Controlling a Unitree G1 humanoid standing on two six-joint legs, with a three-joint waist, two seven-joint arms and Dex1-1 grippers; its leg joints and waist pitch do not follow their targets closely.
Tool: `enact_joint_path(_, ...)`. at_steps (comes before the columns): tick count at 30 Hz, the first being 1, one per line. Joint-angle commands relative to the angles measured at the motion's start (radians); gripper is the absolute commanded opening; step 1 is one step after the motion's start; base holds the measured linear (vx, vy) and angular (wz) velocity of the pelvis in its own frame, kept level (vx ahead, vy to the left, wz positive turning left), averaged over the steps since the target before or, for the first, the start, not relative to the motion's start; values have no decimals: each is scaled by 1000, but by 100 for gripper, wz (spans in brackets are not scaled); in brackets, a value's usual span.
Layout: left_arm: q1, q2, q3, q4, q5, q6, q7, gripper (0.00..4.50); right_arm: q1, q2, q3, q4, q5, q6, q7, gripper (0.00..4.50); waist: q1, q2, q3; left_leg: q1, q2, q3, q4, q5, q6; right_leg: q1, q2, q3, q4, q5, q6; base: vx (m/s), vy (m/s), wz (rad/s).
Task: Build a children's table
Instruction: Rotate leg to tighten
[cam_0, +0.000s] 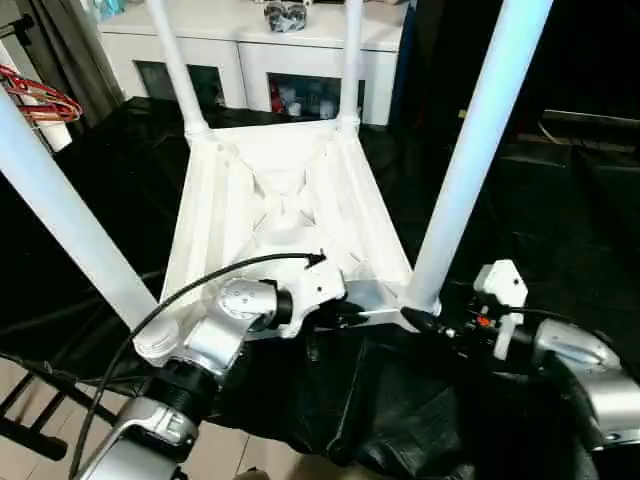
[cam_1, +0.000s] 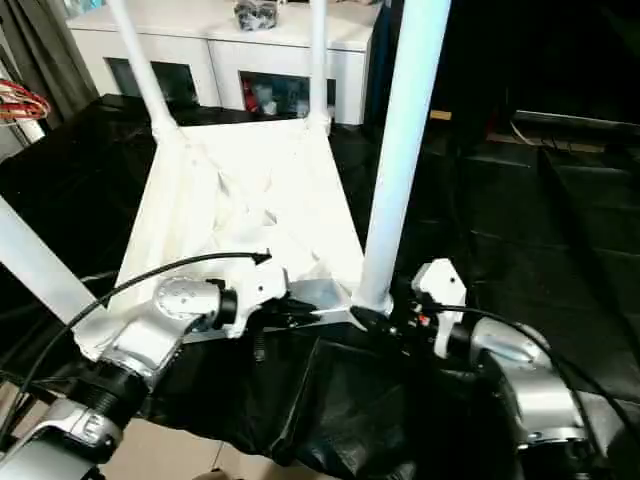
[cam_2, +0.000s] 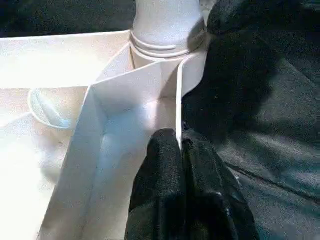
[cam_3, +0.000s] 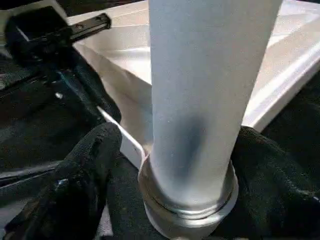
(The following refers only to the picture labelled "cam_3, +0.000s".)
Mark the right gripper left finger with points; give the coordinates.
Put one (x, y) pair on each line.
(70, 195)

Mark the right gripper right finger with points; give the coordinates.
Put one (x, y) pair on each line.
(277, 190)

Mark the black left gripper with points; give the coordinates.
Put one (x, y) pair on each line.
(45, 37)

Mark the white plastic table top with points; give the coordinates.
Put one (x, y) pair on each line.
(125, 62)

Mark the white plastic table leg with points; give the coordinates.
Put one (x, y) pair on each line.
(195, 75)

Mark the black shiny mat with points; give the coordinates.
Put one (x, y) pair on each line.
(37, 120)

